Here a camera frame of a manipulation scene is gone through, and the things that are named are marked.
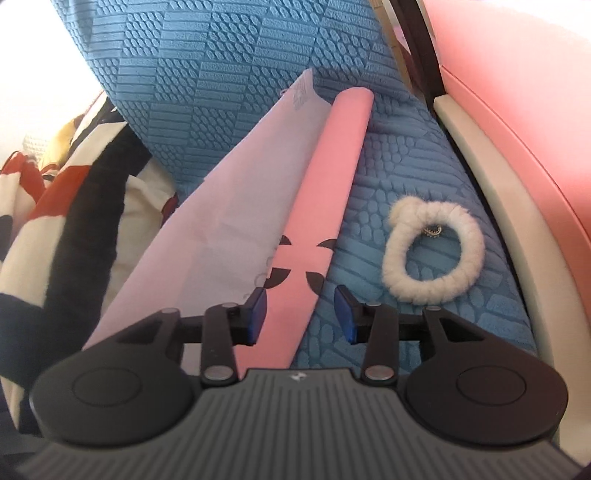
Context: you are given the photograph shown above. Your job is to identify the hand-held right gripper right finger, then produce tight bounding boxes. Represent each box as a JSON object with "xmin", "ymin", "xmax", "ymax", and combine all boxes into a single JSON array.
[{"xmin": 333, "ymin": 285, "xmax": 472, "ymax": 385}]

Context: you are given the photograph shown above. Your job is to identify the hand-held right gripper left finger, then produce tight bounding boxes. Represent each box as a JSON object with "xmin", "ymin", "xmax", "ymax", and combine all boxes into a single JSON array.
[{"xmin": 115, "ymin": 286, "xmax": 269, "ymax": 387}]

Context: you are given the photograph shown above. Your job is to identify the white fuzzy hair tie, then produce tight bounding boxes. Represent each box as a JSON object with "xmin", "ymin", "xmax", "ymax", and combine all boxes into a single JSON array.
[{"xmin": 382, "ymin": 196, "xmax": 486, "ymax": 306}]

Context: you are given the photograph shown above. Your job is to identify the red black striped blanket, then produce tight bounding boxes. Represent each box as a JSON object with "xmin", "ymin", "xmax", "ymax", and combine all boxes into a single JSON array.
[{"xmin": 0, "ymin": 90, "xmax": 182, "ymax": 433}]

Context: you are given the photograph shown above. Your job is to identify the small white table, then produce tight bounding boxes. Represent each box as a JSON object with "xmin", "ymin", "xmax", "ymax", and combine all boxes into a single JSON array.
[{"xmin": 433, "ymin": 95, "xmax": 591, "ymax": 455}]

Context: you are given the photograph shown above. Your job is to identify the blue textured mat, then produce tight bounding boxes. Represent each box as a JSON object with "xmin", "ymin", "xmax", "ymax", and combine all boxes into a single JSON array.
[{"xmin": 48, "ymin": 0, "xmax": 540, "ymax": 371}]

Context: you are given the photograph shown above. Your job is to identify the yellow pillow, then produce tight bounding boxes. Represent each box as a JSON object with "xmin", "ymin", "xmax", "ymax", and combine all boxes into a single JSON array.
[{"xmin": 54, "ymin": 115, "xmax": 89, "ymax": 155}]

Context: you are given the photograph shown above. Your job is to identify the pink cardboard box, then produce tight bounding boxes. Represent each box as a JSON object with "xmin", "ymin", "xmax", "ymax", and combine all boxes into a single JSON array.
[{"xmin": 422, "ymin": 0, "xmax": 591, "ymax": 243}]

